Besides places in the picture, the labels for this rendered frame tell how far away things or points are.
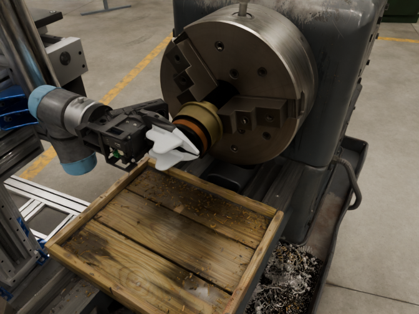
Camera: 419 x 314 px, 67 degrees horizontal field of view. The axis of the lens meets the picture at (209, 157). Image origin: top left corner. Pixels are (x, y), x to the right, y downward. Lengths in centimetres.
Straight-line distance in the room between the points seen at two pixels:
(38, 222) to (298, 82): 142
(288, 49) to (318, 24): 12
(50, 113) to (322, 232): 88
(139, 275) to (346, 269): 130
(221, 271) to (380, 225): 150
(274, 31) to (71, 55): 53
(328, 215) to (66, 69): 94
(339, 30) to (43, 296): 73
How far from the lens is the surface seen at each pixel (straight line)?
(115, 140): 52
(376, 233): 196
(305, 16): 70
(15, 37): 73
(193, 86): 58
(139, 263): 62
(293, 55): 60
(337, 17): 69
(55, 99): 66
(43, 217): 174
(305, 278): 101
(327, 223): 117
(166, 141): 51
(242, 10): 61
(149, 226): 67
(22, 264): 140
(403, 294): 180
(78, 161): 72
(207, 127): 53
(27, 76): 76
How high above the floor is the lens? 140
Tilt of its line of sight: 40 degrees down
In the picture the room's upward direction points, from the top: straight up
